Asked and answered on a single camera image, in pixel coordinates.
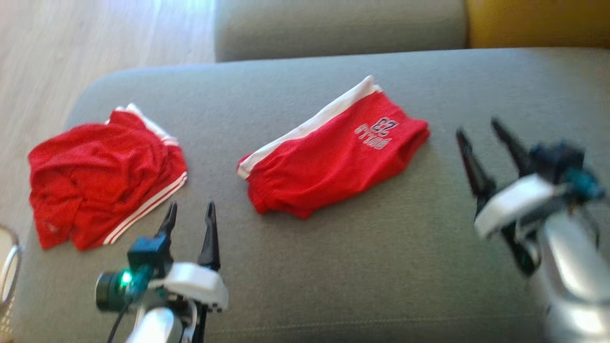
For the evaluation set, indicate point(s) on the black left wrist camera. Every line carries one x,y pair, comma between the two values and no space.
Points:
147,255

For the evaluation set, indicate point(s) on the large grey sofa seat cushion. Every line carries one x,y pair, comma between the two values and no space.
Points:
333,28

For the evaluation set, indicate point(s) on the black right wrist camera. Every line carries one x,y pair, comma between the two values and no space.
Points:
557,159

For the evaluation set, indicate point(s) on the cream perforated laundry basket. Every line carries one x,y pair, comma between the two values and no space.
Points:
4,247

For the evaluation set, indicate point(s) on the red garment with white stripes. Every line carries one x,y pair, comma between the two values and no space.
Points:
95,176

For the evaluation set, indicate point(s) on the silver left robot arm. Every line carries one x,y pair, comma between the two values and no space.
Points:
152,326

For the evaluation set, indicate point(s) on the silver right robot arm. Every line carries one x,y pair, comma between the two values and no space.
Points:
572,276

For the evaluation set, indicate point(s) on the large yellow sofa backrest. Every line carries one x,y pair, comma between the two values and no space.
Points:
538,21

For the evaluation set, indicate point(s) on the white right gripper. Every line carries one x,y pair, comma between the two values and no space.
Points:
514,202

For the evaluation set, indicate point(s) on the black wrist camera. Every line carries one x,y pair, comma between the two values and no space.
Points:
557,159
147,255

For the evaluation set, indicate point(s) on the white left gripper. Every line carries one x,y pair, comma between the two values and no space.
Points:
195,283

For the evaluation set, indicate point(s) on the red shorts with white waistband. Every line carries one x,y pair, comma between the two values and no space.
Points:
333,162

